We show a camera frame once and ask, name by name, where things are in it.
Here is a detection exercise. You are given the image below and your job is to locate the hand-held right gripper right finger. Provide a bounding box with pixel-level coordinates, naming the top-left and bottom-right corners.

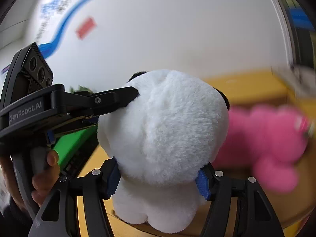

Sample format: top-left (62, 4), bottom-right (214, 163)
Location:
top-left (196, 162), bottom-right (286, 237)

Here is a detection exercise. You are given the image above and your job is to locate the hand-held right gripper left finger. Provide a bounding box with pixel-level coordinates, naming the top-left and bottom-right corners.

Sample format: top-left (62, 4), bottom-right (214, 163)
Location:
top-left (28, 158), bottom-right (122, 237)

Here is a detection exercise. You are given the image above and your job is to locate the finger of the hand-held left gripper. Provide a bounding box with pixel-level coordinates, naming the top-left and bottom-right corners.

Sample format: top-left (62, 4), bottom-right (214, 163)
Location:
top-left (51, 84), bottom-right (140, 117)

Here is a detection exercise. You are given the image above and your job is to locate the white panda plush toy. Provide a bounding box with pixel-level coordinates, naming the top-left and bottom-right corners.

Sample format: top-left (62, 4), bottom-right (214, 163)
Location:
top-left (97, 70), bottom-right (232, 233)

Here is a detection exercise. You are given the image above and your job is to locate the person's left hand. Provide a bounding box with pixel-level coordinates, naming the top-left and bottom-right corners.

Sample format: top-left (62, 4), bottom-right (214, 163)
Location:
top-left (0, 150), bottom-right (61, 209)

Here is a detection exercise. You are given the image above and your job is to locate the green potted plant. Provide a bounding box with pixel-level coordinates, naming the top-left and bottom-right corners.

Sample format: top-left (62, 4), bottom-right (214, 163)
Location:
top-left (70, 85), bottom-right (97, 96)

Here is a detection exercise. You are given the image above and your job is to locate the green board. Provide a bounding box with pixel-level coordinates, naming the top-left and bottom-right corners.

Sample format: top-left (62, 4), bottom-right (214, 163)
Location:
top-left (51, 126), bottom-right (98, 169)

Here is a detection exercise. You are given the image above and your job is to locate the pink plush toy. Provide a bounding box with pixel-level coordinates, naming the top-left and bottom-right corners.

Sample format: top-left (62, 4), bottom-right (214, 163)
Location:
top-left (212, 104), bottom-right (311, 194)

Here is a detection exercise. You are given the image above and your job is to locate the glass door with blue stripe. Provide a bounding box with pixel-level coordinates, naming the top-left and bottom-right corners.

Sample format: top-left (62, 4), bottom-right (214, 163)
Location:
top-left (262, 0), bottom-right (316, 67)

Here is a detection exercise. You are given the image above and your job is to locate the wall poster with blue curve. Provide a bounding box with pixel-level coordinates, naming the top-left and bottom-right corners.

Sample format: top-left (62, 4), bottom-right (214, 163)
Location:
top-left (0, 0), bottom-right (130, 76)

